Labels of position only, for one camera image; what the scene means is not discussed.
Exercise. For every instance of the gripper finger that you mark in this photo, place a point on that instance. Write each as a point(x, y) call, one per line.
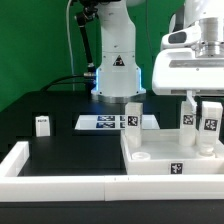
point(192, 104)

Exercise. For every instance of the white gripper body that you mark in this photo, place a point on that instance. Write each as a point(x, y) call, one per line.
point(177, 71)

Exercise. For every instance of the white square tabletop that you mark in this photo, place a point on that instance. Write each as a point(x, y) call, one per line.
point(161, 154)

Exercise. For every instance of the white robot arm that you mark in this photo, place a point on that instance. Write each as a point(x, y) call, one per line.
point(118, 78)

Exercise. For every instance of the AprilTag marker sheet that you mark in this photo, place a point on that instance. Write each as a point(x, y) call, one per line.
point(111, 122)

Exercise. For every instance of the white U-shaped fence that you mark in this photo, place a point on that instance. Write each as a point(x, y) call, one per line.
point(14, 188)

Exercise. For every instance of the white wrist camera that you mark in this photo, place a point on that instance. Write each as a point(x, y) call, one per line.
point(182, 38)

